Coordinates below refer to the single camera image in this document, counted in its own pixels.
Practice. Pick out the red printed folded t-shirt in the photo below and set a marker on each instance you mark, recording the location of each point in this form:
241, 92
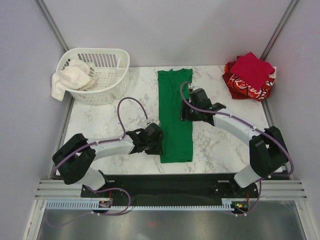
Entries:
241, 90

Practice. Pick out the white plastic laundry basket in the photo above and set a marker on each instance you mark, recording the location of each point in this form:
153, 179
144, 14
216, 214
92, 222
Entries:
110, 68

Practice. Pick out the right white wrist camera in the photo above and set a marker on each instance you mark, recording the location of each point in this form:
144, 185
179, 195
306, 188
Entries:
191, 87

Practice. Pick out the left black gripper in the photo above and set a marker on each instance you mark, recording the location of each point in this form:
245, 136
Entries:
158, 149

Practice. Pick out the left aluminium frame post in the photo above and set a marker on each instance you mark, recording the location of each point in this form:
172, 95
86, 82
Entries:
52, 24

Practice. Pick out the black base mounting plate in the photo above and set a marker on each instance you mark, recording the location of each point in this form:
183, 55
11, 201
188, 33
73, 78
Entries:
172, 189

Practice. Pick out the white slotted cable duct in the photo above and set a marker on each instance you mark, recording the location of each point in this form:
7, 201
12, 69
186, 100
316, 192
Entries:
99, 205

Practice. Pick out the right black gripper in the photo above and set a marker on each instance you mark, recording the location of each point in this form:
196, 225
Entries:
185, 116

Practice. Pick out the folded crimson red t-shirt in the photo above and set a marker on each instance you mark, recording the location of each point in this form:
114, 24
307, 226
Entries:
252, 70

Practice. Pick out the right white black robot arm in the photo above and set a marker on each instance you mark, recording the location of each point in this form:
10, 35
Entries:
267, 150

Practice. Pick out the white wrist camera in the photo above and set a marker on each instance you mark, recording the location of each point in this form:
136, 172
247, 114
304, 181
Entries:
153, 123
191, 87

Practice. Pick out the white cream t-shirt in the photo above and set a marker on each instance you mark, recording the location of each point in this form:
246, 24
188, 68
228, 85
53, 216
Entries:
76, 76

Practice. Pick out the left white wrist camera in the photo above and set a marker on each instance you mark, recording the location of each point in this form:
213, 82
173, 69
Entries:
153, 123

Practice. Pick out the green t-shirt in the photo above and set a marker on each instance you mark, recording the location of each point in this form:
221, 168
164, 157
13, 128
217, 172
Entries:
177, 143

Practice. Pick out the aluminium frame post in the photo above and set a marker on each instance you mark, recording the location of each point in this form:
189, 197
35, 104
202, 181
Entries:
52, 24
279, 28

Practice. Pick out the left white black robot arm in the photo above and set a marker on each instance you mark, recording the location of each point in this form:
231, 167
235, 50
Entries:
74, 159

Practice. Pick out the right aluminium frame post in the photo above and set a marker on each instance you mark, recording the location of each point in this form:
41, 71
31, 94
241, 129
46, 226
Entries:
279, 28

